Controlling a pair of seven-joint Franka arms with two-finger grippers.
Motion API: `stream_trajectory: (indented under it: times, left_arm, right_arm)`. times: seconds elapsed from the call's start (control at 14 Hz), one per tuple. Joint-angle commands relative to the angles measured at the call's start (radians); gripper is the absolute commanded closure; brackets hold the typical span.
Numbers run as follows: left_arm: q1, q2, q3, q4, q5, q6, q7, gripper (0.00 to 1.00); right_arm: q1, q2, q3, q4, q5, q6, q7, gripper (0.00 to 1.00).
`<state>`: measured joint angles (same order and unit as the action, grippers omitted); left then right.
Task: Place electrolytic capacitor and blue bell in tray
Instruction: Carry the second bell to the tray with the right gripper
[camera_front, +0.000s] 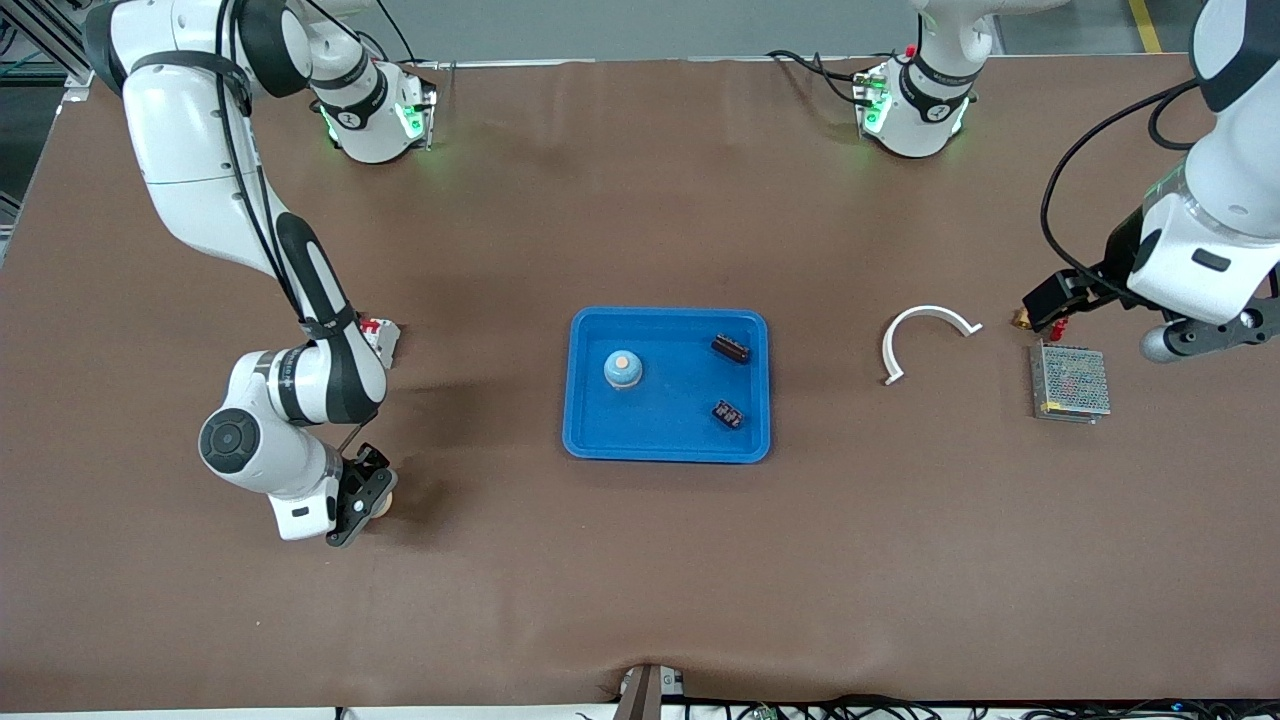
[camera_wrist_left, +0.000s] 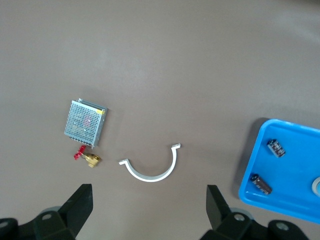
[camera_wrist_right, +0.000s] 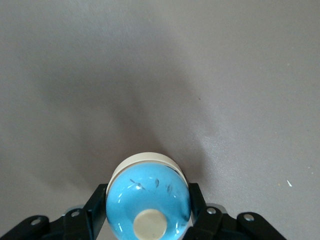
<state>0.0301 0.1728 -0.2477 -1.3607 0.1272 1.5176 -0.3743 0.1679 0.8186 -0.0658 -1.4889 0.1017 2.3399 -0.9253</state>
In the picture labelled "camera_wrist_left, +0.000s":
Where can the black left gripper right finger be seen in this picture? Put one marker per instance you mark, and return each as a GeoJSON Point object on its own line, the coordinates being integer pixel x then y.
{"type": "Point", "coordinates": [222, 222]}

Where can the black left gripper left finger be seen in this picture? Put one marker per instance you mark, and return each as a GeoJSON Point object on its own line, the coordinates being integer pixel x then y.
{"type": "Point", "coordinates": [72, 212]}

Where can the brown electrolytic capacitor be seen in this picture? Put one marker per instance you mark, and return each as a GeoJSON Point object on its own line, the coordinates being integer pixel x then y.
{"type": "Point", "coordinates": [261, 184]}

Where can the black purple-printed electrolytic capacitor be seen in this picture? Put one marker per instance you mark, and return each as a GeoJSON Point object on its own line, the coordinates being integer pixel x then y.
{"type": "Point", "coordinates": [276, 148]}

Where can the blue bell with white button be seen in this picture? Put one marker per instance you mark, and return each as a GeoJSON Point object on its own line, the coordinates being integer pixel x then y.
{"type": "Point", "coordinates": [317, 186]}

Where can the blue plastic tray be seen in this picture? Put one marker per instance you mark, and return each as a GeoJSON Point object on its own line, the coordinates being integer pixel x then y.
{"type": "Point", "coordinates": [287, 175]}

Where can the white semicircular pipe clamp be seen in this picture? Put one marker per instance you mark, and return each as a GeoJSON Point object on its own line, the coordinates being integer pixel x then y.
{"type": "Point", "coordinates": [152, 177]}

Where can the metal mesh power supply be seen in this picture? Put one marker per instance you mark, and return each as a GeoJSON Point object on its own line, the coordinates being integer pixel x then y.
{"type": "Point", "coordinates": [85, 122]}

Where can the brown table cover sheet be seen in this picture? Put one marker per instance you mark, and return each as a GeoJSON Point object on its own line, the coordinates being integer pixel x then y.
{"type": "Point", "coordinates": [160, 50]}

